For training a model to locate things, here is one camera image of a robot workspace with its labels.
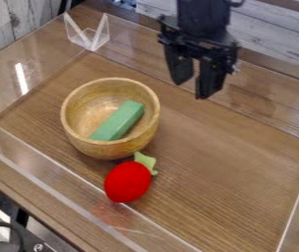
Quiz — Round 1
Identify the red plush strawberry toy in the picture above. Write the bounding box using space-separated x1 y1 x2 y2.
104 152 159 203

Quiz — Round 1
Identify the brown wooden bowl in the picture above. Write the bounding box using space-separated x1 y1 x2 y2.
59 77 162 160

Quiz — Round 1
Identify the clear acrylic tray enclosure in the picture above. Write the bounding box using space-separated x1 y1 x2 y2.
0 13 299 252

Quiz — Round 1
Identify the green rectangular block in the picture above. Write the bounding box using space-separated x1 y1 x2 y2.
89 100 144 141

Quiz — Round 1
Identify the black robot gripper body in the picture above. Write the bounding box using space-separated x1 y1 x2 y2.
158 0 242 73

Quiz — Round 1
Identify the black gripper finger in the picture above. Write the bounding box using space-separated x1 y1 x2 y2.
195 59 227 99
164 45 194 86

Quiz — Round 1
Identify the black metal frame bracket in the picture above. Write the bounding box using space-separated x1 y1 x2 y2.
11 209 56 252

